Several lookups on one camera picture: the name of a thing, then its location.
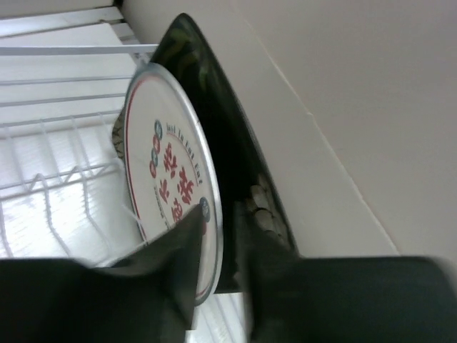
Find black floral square plate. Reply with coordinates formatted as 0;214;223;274
112;14;296;293

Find white wire dish rack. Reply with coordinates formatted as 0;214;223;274
1;24;246;342

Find white plate red characters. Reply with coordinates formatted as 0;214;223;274
121;63;224;305

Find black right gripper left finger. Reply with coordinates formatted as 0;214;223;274
1;206;204;342

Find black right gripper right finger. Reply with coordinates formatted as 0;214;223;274
233;203;456;342

